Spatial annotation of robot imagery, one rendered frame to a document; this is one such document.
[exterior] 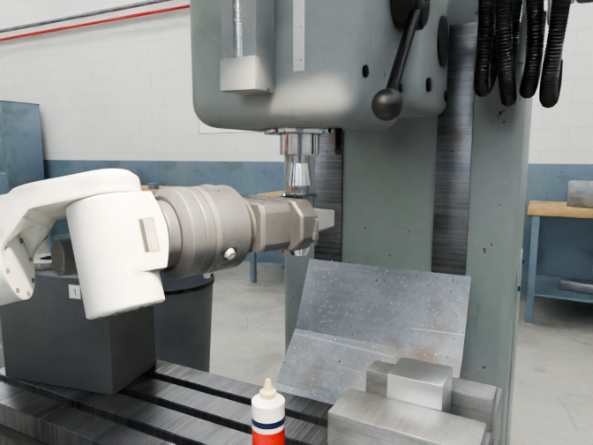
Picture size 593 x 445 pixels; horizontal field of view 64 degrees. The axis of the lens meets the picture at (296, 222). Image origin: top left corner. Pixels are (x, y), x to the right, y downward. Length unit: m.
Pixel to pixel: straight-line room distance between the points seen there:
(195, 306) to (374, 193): 1.67
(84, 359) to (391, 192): 0.60
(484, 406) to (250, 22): 0.47
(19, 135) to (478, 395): 7.52
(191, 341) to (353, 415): 2.03
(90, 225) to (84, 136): 7.06
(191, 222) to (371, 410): 0.27
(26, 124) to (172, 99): 2.44
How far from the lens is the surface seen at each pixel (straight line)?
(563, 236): 4.76
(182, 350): 2.52
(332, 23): 0.47
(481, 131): 0.88
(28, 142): 7.88
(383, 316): 0.92
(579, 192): 4.21
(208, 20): 0.54
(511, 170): 0.88
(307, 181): 0.56
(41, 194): 0.43
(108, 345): 0.81
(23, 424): 0.86
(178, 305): 2.42
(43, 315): 0.88
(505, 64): 0.72
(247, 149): 5.61
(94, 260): 0.42
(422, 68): 0.64
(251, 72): 0.46
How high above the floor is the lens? 1.28
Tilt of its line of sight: 8 degrees down
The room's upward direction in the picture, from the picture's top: straight up
